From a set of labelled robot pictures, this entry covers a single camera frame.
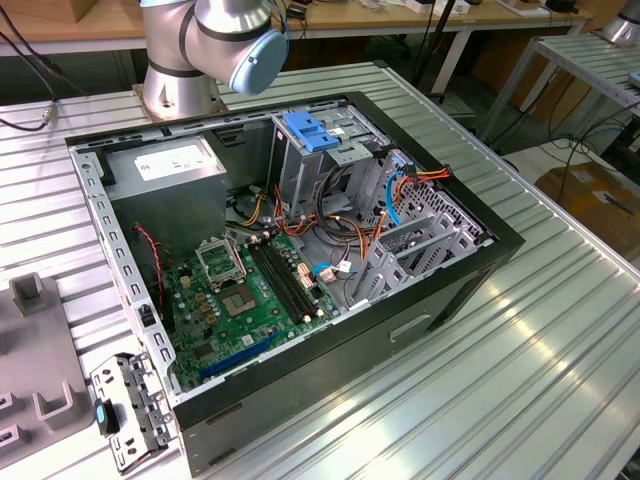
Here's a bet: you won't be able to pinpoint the metal socket cover frame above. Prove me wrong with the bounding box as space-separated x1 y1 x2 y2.
194 238 250 292

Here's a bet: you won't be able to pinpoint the blue expansion slot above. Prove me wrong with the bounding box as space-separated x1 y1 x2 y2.
198 330 282 380

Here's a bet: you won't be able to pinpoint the green motherboard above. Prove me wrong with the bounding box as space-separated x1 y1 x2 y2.
162 232 346 394

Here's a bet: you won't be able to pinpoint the grey parts rack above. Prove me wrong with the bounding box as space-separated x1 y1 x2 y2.
0 272 99 451

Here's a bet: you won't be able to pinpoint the brown square base plate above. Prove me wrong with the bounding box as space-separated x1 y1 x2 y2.
130 82 225 125

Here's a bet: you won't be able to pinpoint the thick black cable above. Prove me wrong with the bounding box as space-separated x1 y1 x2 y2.
319 163 366 239

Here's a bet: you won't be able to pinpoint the grey metal disk bay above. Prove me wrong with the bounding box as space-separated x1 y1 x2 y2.
367 202 481 271
344 227 499 312

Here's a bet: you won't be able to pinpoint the orange red wire bundle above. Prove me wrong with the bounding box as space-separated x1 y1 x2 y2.
272 184 389 264

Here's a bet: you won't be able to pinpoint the flat blue data wire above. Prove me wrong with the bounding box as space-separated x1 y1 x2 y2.
384 159 416 229

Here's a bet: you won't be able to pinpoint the black tripod stand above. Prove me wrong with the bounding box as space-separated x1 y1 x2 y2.
409 0 459 104

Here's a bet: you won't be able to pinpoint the red black twisted fan wire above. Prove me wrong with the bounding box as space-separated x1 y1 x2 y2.
132 223 167 304

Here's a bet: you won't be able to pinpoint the short blue wire white label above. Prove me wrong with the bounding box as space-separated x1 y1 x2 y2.
310 262 361 286

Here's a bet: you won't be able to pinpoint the black RAM slot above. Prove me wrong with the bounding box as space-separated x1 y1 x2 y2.
262 239 314 319
251 243 303 324
268 237 321 317
256 241 308 322

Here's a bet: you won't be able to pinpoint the blue plastic drive latch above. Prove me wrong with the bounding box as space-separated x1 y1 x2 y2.
282 112 341 154

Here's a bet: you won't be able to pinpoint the grey metal drive cage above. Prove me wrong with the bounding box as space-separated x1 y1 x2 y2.
267 107 391 221

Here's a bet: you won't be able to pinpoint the metal card retention bracket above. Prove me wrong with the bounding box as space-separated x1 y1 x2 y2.
89 352 176 474

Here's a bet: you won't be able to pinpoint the grey power supply unit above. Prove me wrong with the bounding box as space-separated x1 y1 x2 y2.
102 134 229 261

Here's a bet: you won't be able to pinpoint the black cable with silver connector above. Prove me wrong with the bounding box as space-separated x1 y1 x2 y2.
0 4 86 132

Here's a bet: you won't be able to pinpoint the wooden desk white frame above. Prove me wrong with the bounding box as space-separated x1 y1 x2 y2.
287 0 591 96
0 0 149 57

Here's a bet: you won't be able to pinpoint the orange red yellow power wire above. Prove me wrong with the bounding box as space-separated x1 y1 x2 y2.
407 164 454 187

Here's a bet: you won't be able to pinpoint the black clip with blue tab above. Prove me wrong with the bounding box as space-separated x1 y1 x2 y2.
93 397 123 437

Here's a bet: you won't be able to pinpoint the CPU socket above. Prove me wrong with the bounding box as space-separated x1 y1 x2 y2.
222 284 261 319

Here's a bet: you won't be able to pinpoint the brown cardboard box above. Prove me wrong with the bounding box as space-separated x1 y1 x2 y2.
512 47 601 132

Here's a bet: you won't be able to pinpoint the metal slat table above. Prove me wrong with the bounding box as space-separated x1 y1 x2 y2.
479 32 640 151

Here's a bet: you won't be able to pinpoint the black open PC case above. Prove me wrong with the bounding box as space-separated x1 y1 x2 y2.
64 89 526 479

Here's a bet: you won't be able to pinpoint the yellow power wires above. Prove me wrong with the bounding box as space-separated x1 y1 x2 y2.
242 184 269 225

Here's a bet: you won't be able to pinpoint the cardboard box with label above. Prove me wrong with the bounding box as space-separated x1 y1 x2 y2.
533 160 640 251

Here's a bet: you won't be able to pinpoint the small cardboard box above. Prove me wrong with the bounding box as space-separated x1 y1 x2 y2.
64 0 101 24

